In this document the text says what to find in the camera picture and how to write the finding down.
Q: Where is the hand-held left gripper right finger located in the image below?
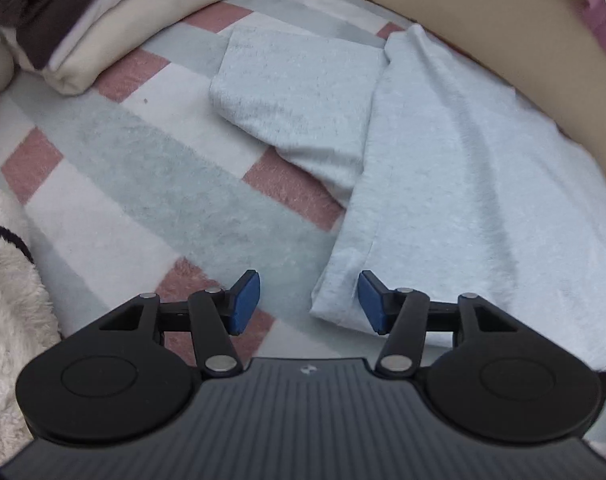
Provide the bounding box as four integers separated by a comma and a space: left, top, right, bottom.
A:
358, 270, 523, 378

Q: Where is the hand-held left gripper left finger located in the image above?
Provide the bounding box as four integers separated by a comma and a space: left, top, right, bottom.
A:
93, 270, 260, 377

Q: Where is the light grey shirt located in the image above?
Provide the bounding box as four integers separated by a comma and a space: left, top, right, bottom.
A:
209, 24, 606, 373

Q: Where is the checked blanket with bear print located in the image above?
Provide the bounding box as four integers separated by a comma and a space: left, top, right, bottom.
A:
0, 0, 414, 376

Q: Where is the white fluffy mat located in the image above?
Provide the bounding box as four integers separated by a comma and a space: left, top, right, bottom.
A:
0, 182, 61, 466

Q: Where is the folded cream garment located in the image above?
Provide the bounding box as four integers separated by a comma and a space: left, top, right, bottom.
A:
43, 0, 286, 96

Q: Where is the beige bed base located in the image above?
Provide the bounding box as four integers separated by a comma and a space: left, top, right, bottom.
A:
283, 0, 606, 186

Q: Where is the folded dark brown garment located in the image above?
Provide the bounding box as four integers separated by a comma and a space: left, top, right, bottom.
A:
0, 0, 148, 70

